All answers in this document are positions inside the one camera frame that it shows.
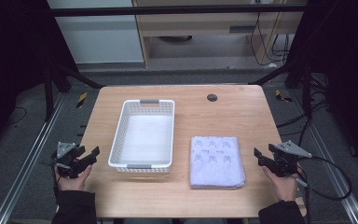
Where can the black metal stand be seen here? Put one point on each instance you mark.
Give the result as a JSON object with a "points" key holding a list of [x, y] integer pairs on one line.
{"points": [[301, 77], [54, 84]]}

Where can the yellow black striped tape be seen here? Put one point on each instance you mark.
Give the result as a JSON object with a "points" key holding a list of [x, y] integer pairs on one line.
{"points": [[282, 96], [81, 100]]}

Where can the aluminium floor rail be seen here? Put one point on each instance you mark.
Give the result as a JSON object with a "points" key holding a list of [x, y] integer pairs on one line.
{"points": [[329, 158], [28, 165]]}

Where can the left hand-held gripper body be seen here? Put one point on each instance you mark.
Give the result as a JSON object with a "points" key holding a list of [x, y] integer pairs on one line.
{"points": [[70, 158]]}

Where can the black curtain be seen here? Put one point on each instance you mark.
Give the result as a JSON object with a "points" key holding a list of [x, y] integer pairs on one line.
{"points": [[345, 77], [15, 62]]}

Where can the person's left hand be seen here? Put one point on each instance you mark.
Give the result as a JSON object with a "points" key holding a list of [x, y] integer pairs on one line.
{"points": [[71, 183]]}

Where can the person's right hand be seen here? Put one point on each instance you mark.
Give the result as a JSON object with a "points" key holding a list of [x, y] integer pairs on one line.
{"points": [[281, 186]]}

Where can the white cabinet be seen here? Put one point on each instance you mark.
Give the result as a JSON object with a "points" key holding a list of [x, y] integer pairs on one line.
{"points": [[101, 34]]}

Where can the light wooden desk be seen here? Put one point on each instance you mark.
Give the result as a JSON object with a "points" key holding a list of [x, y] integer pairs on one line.
{"points": [[199, 26]]}

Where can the black horizontal frame bar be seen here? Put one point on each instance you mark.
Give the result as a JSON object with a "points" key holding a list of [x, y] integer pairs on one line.
{"points": [[167, 11]]}

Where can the folded light purple towel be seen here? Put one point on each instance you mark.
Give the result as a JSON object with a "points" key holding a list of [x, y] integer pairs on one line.
{"points": [[216, 163]]}

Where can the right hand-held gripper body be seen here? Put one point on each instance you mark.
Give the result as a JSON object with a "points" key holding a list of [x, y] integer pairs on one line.
{"points": [[284, 161]]}

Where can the white plastic basket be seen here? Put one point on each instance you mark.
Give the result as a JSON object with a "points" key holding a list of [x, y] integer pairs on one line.
{"points": [[144, 137]]}

